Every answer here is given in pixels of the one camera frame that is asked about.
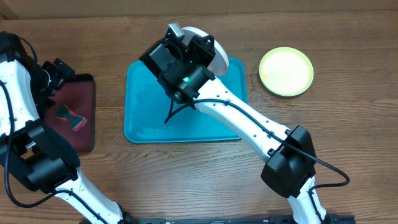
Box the black tray with maroon liner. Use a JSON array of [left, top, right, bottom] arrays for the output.
[[44, 73, 96, 154]]

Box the red and green sponge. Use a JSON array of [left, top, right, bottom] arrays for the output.
[[55, 105, 87, 131]]

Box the yellow-green plate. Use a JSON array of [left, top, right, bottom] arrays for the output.
[[259, 47, 314, 97]]

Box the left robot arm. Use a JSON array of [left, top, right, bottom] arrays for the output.
[[1, 31, 136, 223]]

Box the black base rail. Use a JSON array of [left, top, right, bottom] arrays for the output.
[[124, 213, 356, 224]]

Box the teal plastic serving tray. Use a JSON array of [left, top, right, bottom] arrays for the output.
[[124, 60, 240, 144]]

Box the white plate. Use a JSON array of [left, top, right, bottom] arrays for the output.
[[182, 26, 229, 76]]

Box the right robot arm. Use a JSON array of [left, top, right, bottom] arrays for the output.
[[139, 35, 328, 223]]

